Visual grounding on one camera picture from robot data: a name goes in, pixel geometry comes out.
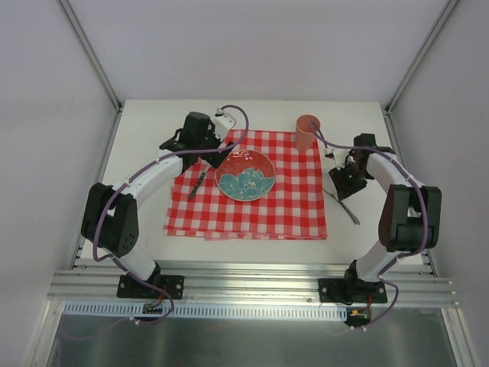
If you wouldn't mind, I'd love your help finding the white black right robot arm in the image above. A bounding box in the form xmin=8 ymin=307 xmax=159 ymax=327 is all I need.
xmin=329 ymin=133 xmax=442 ymax=302

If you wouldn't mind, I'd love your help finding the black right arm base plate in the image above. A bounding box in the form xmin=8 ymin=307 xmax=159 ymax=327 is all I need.
xmin=318 ymin=278 xmax=387 ymax=305

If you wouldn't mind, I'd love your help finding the salmon pink plastic cup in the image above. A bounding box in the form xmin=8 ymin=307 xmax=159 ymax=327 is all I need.
xmin=295 ymin=115 xmax=320 ymax=151

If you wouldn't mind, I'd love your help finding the white slotted cable duct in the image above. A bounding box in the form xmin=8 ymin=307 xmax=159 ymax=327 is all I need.
xmin=63 ymin=300 xmax=347 ymax=322

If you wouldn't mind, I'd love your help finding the red white checkered cloth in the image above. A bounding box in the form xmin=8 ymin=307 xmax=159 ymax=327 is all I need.
xmin=164 ymin=130 xmax=328 ymax=240

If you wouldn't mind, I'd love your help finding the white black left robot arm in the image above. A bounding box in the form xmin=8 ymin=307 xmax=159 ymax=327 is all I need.
xmin=81 ymin=109 xmax=236 ymax=297

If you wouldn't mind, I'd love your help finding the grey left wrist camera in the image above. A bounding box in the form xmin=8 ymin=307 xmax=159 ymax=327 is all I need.
xmin=211 ymin=109 xmax=237 ymax=141

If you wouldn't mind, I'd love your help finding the aluminium frame post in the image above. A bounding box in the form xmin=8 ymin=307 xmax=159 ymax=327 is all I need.
xmin=384 ymin=0 xmax=461 ymax=116
xmin=56 ymin=0 xmax=123 ymax=112

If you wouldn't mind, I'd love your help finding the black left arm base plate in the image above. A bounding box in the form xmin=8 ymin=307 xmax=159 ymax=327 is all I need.
xmin=116 ymin=274 xmax=185 ymax=300

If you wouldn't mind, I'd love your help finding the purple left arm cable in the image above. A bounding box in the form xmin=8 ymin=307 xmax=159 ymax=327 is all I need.
xmin=60 ymin=105 xmax=250 ymax=341

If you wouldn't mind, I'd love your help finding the silver table knife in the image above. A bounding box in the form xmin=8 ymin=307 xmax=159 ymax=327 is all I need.
xmin=322 ymin=188 xmax=361 ymax=226

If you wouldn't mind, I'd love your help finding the fork with green handle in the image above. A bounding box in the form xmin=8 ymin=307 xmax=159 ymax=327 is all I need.
xmin=189 ymin=171 xmax=206 ymax=200

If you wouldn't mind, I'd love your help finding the aluminium frame post right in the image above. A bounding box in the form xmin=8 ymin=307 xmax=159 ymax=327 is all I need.
xmin=384 ymin=0 xmax=461 ymax=116

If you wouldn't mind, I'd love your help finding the red teal ceramic plate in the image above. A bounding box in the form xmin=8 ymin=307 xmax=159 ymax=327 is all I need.
xmin=215 ymin=149 xmax=276 ymax=202

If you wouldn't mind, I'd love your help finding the aluminium frame post left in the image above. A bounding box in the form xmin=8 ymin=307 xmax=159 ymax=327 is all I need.
xmin=56 ymin=0 xmax=123 ymax=112

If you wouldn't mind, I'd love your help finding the aluminium front rail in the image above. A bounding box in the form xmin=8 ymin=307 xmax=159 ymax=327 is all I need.
xmin=47 ymin=259 xmax=461 ymax=308

